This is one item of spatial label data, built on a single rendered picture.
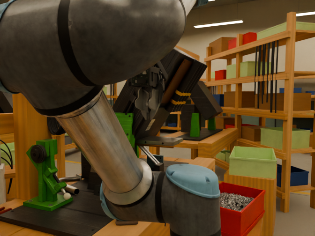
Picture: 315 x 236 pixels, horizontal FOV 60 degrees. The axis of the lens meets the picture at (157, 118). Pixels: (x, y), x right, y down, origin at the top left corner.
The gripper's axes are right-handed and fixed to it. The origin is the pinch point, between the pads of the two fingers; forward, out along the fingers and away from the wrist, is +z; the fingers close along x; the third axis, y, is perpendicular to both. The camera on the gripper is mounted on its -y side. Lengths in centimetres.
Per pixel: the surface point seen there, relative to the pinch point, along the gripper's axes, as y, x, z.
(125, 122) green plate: -39, -31, 7
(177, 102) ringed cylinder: -61, -13, -3
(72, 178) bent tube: -40, -65, 38
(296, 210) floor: -283, 62, 130
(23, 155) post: -13, -68, 21
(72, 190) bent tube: -22, -49, 37
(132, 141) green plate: -43, -29, 16
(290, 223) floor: -242, 54, 130
